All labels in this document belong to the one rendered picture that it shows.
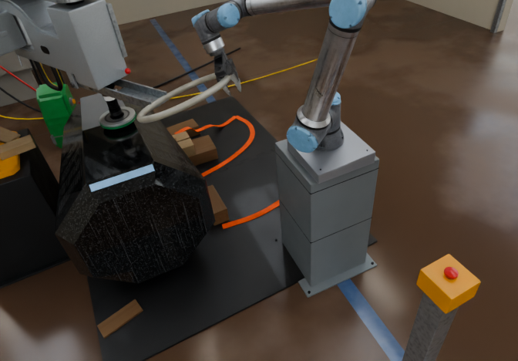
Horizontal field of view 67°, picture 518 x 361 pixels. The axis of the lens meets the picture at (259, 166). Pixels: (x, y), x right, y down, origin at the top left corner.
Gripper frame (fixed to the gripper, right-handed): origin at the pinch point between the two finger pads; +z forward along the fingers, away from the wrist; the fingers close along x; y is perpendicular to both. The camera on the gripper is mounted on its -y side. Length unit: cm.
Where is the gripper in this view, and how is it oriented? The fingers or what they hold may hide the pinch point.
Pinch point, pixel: (233, 92)
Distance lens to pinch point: 185.3
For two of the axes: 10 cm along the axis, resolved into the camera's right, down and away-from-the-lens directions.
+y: 1.4, -4.7, 8.7
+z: 4.0, 8.3, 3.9
